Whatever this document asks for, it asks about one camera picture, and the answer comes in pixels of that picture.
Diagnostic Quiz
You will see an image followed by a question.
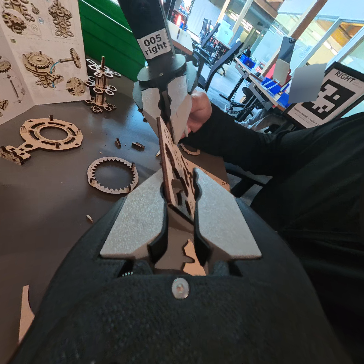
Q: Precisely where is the coiled black cable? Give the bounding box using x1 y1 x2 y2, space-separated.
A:
227 98 252 115

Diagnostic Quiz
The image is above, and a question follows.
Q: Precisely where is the stack of blue bins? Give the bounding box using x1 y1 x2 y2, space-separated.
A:
240 54 290 107

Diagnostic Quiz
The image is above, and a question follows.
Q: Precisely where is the person's right forearm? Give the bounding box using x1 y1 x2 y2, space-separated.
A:
180 104 313 177

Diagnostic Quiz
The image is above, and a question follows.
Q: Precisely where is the folded white instruction leaflet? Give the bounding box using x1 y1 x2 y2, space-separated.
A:
0 0 91 126

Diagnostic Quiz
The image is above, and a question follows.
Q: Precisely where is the green plastic bin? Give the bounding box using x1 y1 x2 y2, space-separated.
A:
78 0 145 81

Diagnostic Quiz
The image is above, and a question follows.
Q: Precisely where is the black office chair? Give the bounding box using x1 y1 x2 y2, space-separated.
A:
193 18 245 94

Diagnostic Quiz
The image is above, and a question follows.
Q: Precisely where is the white board on stand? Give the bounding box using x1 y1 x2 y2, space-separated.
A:
273 35 297 86

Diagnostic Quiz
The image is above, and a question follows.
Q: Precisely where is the wooden ring-petal tower assembly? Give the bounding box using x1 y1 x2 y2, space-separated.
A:
84 55 121 113

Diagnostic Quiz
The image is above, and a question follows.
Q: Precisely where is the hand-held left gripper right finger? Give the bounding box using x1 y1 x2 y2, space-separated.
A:
193 167 263 267

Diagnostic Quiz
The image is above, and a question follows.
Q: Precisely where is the wooden internal gear ring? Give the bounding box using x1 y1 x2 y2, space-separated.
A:
87 156 139 195

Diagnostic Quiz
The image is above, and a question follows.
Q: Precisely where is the pale wooden offcut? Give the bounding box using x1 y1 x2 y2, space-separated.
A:
18 284 35 344

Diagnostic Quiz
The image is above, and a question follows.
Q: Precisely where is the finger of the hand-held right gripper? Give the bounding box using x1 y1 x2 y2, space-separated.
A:
141 87 172 128
166 75 192 144

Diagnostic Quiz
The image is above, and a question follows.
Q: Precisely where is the person's right hand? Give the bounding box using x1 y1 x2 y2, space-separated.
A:
186 91 213 133

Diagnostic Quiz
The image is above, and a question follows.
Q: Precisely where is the wooden ring base plate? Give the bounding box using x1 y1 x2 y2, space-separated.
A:
0 115 83 166

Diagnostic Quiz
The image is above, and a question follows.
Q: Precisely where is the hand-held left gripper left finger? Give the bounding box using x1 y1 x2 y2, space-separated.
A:
100 170 169 264

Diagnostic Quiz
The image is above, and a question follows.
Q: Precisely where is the notched wooden ring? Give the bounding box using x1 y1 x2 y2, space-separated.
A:
179 143 201 156

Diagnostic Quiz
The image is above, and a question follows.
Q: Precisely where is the black white marker sign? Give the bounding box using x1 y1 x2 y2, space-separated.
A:
286 61 364 130

